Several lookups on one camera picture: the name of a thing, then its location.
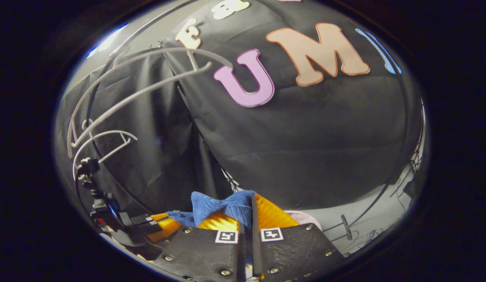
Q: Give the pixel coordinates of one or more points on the short black bar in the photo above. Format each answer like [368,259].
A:
[346,227]

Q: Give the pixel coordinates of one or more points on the black tripod stand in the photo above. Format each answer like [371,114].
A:
[230,181]
[417,158]

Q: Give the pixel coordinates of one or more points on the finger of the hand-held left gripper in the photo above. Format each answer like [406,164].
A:
[164,231]
[139,218]

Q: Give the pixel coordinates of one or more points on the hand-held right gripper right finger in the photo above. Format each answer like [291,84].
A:
[256,250]

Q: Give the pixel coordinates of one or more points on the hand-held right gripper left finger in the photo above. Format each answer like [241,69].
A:
[241,254]

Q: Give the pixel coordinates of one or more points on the black clothes rack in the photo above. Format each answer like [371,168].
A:
[360,203]

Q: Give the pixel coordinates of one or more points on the white hanger with tape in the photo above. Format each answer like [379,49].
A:
[149,88]

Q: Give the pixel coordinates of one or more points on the pink laundry hamper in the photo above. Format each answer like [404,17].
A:
[303,218]

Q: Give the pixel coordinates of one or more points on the white plastic hanger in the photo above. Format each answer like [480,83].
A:
[105,133]

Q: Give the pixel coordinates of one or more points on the blue shirt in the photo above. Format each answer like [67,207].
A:
[215,205]

